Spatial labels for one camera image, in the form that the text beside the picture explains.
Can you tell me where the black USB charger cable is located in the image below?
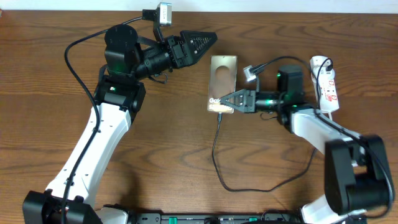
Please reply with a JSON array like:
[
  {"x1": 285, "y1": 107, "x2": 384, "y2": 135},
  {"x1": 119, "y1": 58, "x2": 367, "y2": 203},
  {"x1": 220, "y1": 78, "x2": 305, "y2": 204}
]
[{"x1": 211, "y1": 57, "x2": 334, "y2": 193}]

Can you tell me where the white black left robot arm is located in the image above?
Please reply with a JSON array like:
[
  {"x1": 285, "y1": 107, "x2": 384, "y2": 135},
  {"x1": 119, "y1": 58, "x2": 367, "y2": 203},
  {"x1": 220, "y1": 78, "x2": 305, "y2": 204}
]
[{"x1": 22, "y1": 19, "x2": 218, "y2": 223}]

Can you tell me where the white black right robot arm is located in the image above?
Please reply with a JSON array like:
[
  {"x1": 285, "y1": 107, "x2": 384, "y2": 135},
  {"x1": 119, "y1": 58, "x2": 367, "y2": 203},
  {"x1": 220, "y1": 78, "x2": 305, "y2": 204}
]
[{"x1": 220, "y1": 65, "x2": 395, "y2": 223}]

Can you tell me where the white power strip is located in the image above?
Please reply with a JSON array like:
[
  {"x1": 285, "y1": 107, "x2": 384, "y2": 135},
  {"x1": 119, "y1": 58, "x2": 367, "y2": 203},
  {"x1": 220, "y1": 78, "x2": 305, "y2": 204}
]
[{"x1": 310, "y1": 55, "x2": 340, "y2": 114}]

